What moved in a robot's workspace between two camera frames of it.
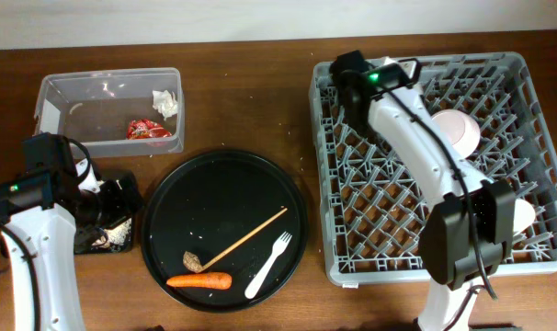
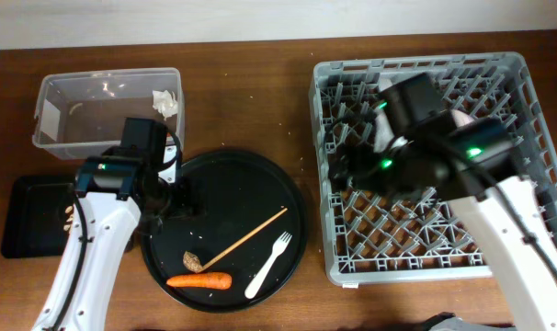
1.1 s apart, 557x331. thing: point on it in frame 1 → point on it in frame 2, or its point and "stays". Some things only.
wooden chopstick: [244, 238] stays
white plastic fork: [278, 248] stays
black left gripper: [123, 208] → [187, 207]
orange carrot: [210, 280] stays
